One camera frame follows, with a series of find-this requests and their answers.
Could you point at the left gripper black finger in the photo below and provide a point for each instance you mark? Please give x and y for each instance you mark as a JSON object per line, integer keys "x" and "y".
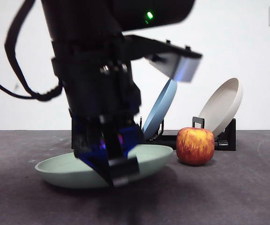
{"x": 116, "y": 164}
{"x": 92, "y": 157}

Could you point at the green round plate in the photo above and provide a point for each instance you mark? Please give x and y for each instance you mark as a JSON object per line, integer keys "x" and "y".
{"x": 62, "y": 173}

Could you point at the red yellow apple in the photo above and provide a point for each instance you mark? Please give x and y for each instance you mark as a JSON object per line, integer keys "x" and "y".
{"x": 195, "y": 146}

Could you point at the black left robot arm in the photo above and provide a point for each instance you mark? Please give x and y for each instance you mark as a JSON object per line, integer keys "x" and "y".
{"x": 90, "y": 70}

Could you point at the black plate rack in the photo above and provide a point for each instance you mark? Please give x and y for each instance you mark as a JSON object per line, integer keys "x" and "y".
{"x": 167, "y": 140}

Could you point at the blue round plate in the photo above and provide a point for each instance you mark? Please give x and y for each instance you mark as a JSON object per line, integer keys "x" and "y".
{"x": 160, "y": 105}

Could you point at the beige round plate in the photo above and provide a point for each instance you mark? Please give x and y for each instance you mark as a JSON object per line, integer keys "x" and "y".
{"x": 221, "y": 105}

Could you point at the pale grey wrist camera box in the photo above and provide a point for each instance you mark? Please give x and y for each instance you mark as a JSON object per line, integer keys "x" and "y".
{"x": 184, "y": 68}

